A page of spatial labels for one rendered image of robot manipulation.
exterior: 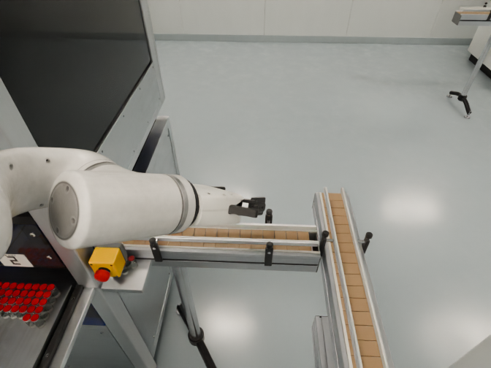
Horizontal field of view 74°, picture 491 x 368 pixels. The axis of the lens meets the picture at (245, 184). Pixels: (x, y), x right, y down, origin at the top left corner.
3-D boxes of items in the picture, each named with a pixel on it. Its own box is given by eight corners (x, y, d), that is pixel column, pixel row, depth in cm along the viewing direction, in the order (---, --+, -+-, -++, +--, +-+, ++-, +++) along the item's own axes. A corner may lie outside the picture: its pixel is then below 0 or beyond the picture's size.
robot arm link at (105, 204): (131, 215, 48) (171, 246, 43) (33, 223, 37) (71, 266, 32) (147, 162, 46) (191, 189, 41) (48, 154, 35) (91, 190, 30)
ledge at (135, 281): (117, 253, 111) (115, 250, 109) (154, 255, 110) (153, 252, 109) (101, 291, 101) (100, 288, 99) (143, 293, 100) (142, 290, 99)
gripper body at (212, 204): (146, 220, 49) (196, 215, 59) (194, 239, 44) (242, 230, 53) (153, 171, 49) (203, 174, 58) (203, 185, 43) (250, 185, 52)
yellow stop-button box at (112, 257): (104, 255, 99) (97, 241, 94) (128, 256, 98) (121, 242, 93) (95, 277, 93) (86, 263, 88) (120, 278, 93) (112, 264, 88)
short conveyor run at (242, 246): (112, 269, 109) (97, 240, 98) (126, 232, 120) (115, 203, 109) (317, 277, 106) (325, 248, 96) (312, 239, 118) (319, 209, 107)
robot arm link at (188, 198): (136, 225, 47) (153, 223, 50) (177, 242, 42) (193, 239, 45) (144, 168, 46) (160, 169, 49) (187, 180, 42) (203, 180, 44)
